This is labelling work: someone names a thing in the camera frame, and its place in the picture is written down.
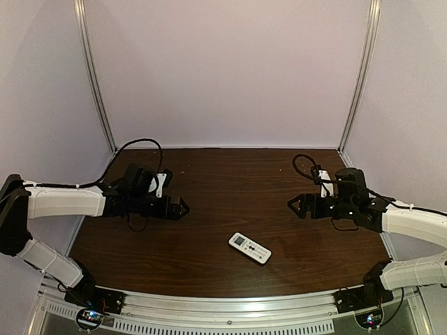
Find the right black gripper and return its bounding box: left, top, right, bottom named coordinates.
left=288, top=194, right=357, bottom=221

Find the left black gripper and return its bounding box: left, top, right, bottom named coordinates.
left=129, top=193, right=189, bottom=221

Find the white remote control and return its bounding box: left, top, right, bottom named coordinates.
left=228, top=232, right=272, bottom=265

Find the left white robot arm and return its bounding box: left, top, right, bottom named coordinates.
left=1, top=163, right=189, bottom=310

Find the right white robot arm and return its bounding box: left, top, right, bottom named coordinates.
left=287, top=167, right=446, bottom=308

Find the right black cable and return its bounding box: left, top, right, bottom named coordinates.
left=292, top=154, right=447, bottom=214

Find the black cable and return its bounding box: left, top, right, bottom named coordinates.
left=292, top=154, right=447, bottom=214
left=20, top=138, right=164, bottom=189

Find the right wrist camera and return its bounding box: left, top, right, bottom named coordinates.
left=311, top=165, right=335, bottom=198

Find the left black cable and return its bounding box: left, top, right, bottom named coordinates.
left=20, top=138, right=164, bottom=189

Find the aluminium front rail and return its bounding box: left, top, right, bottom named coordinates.
left=34, top=284, right=420, bottom=324

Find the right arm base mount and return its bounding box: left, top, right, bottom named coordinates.
left=332, top=284, right=394, bottom=313

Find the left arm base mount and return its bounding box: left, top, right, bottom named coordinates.
left=64, top=287, right=125, bottom=315

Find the white slotted cable duct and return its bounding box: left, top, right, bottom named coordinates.
left=40, top=303, right=335, bottom=334

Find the left aluminium corner post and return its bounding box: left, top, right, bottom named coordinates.
left=73, top=0, right=117, bottom=154

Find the aluminium corner post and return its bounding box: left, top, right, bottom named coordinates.
left=73, top=0, right=117, bottom=154
left=337, top=0, right=381, bottom=155

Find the right aluminium corner post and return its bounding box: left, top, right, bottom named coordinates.
left=337, top=0, right=381, bottom=155

